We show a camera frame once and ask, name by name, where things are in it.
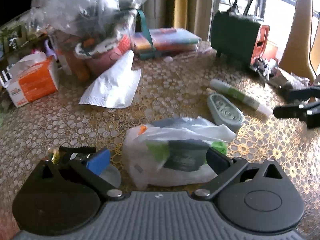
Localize black snack packet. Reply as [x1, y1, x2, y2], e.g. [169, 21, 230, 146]
[47, 146, 97, 165]

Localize plastic bag with green item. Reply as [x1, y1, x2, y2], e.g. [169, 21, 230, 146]
[121, 117, 236, 190]

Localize small round tin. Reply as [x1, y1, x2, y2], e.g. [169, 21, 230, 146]
[99, 164, 121, 188]

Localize green white tube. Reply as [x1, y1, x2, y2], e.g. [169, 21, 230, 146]
[209, 79, 273, 116]

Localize green radio box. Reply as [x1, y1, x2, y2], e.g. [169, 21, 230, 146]
[210, 11, 270, 66]

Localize white paper sheet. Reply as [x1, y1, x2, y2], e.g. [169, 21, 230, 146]
[79, 50, 142, 109]

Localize orange fruit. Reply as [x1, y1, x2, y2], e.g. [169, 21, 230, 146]
[75, 65, 90, 82]

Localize orange tissue box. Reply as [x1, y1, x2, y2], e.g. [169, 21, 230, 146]
[7, 52, 59, 108]

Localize pink pot with fruit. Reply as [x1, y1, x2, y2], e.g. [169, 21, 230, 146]
[53, 31, 131, 78]

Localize white router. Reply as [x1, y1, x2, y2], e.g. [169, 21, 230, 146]
[0, 65, 12, 87]

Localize purple vase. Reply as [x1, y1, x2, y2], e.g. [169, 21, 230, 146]
[44, 39, 57, 61]

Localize yellow curtain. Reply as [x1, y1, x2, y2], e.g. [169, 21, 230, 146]
[173, 0, 188, 28]

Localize stack of colourful folders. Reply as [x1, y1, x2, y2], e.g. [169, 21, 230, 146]
[132, 28, 201, 53]

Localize large clear plastic bag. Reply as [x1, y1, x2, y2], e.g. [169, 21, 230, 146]
[27, 0, 147, 39]

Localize photo frame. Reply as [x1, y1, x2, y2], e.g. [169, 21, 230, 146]
[1, 23, 27, 54]

